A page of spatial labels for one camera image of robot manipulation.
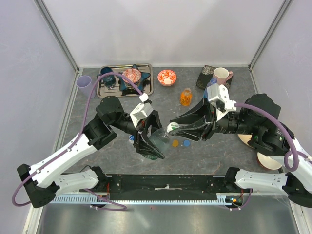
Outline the blue star-shaped dish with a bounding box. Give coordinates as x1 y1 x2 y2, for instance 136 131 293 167
117 64 151 96

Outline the orange floral bowl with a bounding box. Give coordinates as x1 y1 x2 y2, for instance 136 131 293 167
157 70 177 87

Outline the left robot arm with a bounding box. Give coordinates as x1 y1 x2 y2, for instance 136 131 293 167
17 96 164 208

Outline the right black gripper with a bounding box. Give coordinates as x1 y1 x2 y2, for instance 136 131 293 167
170 97 257 142

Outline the white bowl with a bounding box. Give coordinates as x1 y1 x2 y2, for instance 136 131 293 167
257 153 282 170

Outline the clear bottle blue-white cap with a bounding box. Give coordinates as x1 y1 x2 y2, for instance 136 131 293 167
129 135 134 144

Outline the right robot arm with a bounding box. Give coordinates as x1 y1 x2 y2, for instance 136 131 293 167
169 94 312 208

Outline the beige bird plate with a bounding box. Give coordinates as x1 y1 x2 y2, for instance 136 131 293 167
238 134 252 148

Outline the green label clear bottle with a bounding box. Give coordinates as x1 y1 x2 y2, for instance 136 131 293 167
148 128 170 156

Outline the red patterned bowl on star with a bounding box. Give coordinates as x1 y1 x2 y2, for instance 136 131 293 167
122 68 142 85

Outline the white green bottle cap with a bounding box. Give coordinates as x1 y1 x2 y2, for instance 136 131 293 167
166 122 180 133

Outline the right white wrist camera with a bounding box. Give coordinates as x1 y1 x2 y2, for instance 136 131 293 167
207 83 236 113

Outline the black floral square plate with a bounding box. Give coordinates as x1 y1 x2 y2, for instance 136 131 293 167
196 65 230 89

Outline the orange bottle cap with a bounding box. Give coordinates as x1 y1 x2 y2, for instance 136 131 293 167
172 140 179 147

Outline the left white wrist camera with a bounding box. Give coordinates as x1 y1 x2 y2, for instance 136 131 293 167
130 93 153 127

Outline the pink white mug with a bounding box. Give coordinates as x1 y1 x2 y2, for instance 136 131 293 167
212 67 234 87

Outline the metal tray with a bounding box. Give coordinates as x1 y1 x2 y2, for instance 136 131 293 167
96 64 154 98

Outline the dark blue mug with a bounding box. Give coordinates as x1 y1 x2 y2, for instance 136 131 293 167
97 67 116 86

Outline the blue label water bottle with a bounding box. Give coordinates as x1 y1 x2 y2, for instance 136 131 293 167
203 78 217 98

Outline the lilac plastic cup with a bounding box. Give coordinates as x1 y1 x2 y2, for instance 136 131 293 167
76 75 96 98

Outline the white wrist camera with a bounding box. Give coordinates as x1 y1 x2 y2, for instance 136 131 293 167
130 93 153 127
207 83 236 113

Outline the blue bottle cap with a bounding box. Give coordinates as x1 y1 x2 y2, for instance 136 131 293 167
183 140 191 147

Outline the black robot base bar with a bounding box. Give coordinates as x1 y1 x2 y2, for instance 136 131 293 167
92 174 241 200

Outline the orange juice bottle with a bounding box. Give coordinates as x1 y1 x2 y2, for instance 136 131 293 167
180 88 193 106

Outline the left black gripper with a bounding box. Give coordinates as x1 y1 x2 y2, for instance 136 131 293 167
110 109 173 157

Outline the white slotted cable duct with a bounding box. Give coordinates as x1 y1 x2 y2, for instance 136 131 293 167
50 193 242 205

